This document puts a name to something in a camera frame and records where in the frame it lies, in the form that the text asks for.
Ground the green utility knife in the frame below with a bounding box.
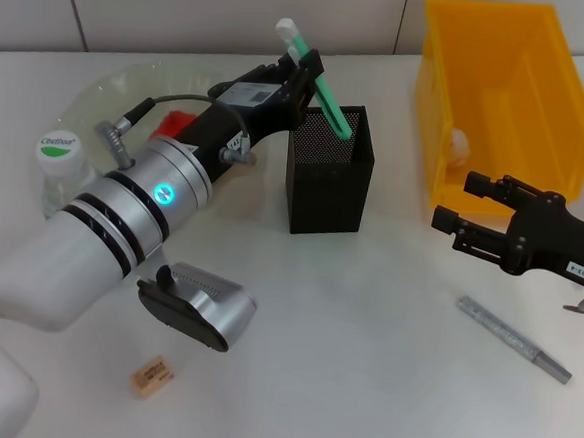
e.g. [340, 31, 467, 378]
[267, 16, 364, 143]

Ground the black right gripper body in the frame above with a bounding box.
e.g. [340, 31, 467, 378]
[500, 188, 584, 292]

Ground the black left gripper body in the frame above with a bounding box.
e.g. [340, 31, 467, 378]
[172, 57, 305, 189]

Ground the grey glitter pen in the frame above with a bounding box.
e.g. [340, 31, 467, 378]
[451, 295, 579, 387]

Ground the black mesh pen holder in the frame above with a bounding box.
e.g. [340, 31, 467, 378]
[281, 100, 381, 241]

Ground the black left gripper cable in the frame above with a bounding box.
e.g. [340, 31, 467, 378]
[91, 87, 254, 178]

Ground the clear water bottle green label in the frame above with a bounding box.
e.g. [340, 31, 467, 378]
[30, 127, 103, 224]

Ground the yellow plastic bin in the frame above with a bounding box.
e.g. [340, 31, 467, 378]
[405, 0, 584, 223]

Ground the silver left wrist knob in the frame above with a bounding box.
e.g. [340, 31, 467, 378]
[218, 133, 260, 167]

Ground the tan eraser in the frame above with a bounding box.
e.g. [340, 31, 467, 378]
[127, 351, 177, 402]

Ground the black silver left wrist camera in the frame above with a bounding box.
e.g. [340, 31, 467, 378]
[132, 257, 262, 356]

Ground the red-orange knitted orange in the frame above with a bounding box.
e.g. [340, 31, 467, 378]
[151, 108, 201, 147]

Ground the green glass fruit plate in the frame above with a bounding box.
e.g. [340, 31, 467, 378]
[54, 55, 273, 178]

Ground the white paper ball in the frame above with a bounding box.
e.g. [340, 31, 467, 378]
[447, 128, 474, 168]

